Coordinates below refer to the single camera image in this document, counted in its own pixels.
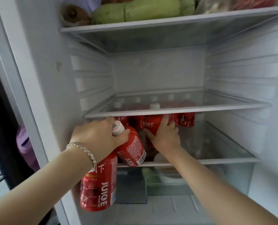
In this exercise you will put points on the white refrigerator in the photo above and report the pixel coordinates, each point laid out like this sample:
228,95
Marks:
157,72

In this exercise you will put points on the red juice bottle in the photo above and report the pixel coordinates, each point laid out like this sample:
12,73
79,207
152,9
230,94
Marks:
132,147
153,123
99,185

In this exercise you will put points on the row of red juice bottles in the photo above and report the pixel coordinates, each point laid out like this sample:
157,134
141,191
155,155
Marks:
186,119

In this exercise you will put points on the white bowl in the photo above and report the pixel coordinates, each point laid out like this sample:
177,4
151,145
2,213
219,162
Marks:
163,166

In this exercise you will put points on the person's right forearm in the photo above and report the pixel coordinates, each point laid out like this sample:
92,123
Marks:
211,192

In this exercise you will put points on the green gourd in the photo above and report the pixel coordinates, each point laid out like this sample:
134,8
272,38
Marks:
141,10

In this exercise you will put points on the person's left thumb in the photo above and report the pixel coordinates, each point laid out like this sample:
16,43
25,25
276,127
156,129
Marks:
123,137

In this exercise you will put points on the person's left forearm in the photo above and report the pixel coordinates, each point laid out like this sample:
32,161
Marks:
40,185

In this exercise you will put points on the person's right thumb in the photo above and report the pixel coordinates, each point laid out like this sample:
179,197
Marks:
148,135

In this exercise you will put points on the clear crisper drawer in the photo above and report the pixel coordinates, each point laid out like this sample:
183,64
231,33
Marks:
223,178

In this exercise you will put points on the clear plastic bag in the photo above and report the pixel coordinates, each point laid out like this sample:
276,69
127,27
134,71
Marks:
211,5

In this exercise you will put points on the red plastic bag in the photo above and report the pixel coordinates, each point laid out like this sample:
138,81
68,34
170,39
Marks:
254,2

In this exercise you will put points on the green vegetable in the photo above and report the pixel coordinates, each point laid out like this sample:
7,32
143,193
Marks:
149,176

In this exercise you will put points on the purple cloth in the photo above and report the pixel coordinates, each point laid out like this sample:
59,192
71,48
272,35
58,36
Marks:
26,147

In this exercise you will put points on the person's left hand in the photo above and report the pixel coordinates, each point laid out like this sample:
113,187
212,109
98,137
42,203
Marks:
94,138

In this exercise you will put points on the bagged brown food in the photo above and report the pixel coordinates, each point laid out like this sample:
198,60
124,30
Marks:
75,15

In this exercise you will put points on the glass refrigerator shelf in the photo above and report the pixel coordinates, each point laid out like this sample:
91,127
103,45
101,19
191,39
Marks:
153,35
218,147
211,103

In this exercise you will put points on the person's right hand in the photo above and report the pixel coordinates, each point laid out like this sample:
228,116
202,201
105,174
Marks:
164,138

